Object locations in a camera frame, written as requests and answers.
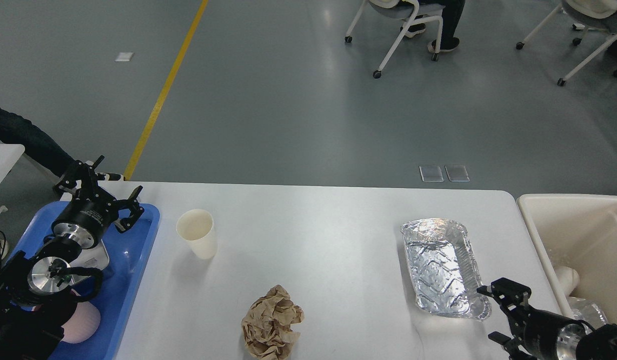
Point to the foil tray in bin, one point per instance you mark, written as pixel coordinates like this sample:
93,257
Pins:
582,309

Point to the aluminium foil tray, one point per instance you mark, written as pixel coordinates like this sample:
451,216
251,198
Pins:
443,269

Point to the white office chair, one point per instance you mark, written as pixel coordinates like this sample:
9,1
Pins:
413,13

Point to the white cup in bin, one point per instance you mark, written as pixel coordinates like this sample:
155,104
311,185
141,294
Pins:
568,279

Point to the cream paper cup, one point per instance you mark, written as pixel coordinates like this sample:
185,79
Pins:
197,228

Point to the blue plastic tray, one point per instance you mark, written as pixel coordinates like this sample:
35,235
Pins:
128,256

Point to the pink mug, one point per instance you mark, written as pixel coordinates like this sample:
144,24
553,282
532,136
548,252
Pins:
82,324

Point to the white side table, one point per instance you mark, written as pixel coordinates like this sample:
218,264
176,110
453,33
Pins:
9,155

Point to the seated person dark trousers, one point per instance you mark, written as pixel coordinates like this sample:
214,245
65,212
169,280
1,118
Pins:
451,15

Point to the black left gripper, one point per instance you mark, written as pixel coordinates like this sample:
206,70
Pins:
83,219

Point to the cream plastic bin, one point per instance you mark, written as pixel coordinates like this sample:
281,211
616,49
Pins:
577,231

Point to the steel rectangular container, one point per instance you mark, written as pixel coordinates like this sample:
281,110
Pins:
95,257

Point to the white chair at right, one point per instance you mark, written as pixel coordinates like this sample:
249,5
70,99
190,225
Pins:
591,15

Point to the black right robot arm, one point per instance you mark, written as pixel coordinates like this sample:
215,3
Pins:
600,344

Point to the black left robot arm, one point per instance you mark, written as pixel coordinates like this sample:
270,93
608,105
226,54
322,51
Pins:
39,295

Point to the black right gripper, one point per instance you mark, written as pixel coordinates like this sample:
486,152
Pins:
536,334

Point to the crumpled brown paper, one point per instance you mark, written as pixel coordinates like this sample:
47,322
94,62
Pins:
267,326

